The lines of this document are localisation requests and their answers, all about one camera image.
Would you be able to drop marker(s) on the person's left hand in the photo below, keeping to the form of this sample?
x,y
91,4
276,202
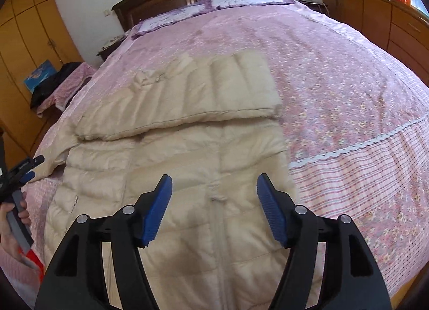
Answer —
x,y
8,229

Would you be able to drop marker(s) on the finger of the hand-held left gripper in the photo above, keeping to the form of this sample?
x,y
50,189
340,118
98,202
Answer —
x,y
29,176
33,161

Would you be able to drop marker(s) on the blue box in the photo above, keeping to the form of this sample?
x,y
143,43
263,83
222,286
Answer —
x,y
40,75

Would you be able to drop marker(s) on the beige down jacket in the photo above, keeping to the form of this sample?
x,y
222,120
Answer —
x,y
174,149

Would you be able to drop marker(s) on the person's left forearm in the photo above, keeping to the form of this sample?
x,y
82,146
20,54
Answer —
x,y
16,273

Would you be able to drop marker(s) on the yellow wooden wardrobe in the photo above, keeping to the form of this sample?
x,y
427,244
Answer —
x,y
26,28

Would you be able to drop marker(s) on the red object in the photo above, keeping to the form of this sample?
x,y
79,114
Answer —
x,y
33,261

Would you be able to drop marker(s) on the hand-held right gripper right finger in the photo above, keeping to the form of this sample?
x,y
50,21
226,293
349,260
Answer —
x,y
271,212

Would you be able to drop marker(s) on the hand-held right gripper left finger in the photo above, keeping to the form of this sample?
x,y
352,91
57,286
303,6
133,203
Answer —
x,y
157,209

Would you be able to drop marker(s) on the brown wooden sideboard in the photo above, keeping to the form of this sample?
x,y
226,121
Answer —
x,y
375,18

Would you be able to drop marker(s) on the dark wooden nightstand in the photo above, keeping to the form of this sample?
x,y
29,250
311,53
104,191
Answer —
x,y
109,50

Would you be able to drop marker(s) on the dark clothing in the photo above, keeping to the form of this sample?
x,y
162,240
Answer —
x,y
57,78

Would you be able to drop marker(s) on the bed with pink bedspread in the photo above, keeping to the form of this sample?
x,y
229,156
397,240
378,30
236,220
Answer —
x,y
335,95

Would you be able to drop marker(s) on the chair with pink cloth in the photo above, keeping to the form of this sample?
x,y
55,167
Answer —
x,y
72,90

